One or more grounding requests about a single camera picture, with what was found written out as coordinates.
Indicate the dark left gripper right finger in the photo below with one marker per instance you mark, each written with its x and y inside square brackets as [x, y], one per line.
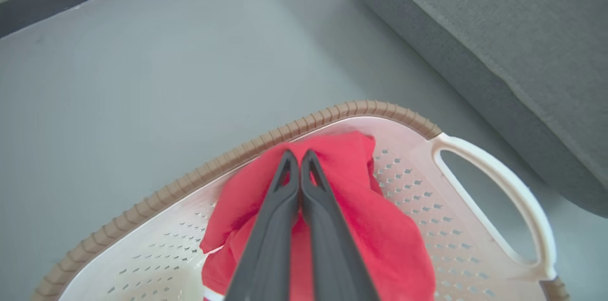
[337, 268]

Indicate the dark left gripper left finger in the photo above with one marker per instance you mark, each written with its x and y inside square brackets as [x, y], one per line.
[266, 263]

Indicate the red white-striped jersey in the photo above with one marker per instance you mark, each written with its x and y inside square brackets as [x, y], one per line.
[380, 244]

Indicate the white laundry basket brown rim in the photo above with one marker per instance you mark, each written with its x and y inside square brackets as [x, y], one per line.
[427, 225]

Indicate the grey fabric sofa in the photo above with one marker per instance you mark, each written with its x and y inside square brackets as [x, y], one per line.
[498, 30]

